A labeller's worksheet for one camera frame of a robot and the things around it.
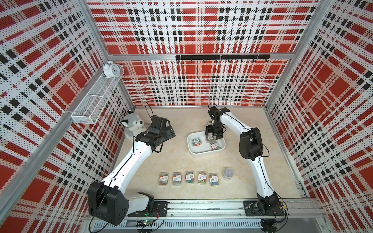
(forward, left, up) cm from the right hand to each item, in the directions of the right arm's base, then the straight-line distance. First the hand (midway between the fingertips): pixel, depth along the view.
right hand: (212, 135), depth 98 cm
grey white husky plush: (0, +49, +13) cm, 51 cm away
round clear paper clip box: (-25, -7, -2) cm, 26 cm away
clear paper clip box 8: (-1, +2, -2) cm, 2 cm away
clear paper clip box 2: (-27, +8, -2) cm, 29 cm away
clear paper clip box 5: (-28, +30, -2) cm, 41 cm away
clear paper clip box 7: (-4, +11, -1) cm, 12 cm away
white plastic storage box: (-8, +5, -4) cm, 10 cm away
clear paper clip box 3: (-27, +15, -1) cm, 31 cm away
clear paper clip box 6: (-6, -1, -2) cm, 7 cm away
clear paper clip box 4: (-28, +23, -2) cm, 36 cm away
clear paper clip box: (-28, +1, -2) cm, 28 cm away
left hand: (-7, +27, +14) cm, 31 cm away
